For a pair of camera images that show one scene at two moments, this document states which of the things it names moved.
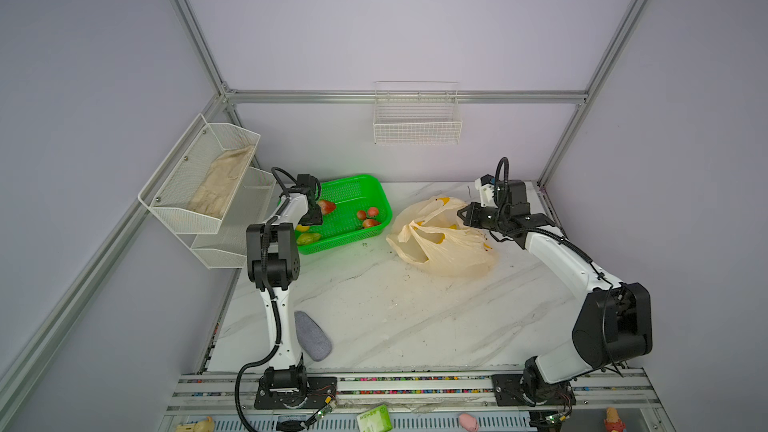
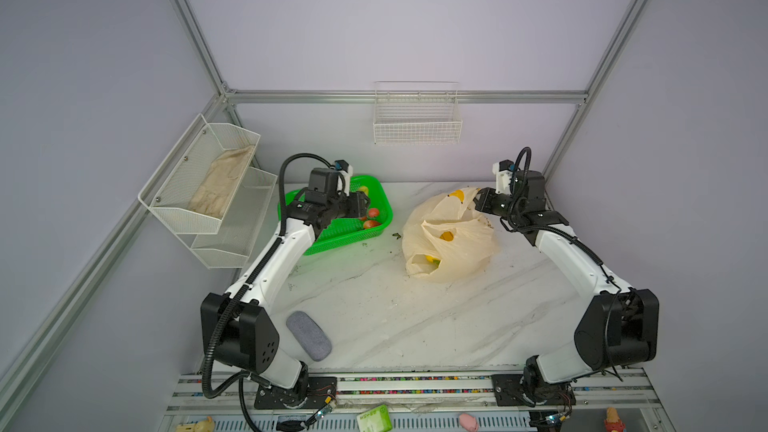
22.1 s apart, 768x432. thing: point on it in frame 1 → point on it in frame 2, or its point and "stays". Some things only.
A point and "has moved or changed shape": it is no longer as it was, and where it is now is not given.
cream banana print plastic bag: x=429 y=234 has moved or changed shape
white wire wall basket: x=417 y=113 stays
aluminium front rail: x=613 y=400 stays
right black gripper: x=477 y=216 → x=487 y=201
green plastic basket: x=361 y=210 stays
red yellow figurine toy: x=613 y=423 stays
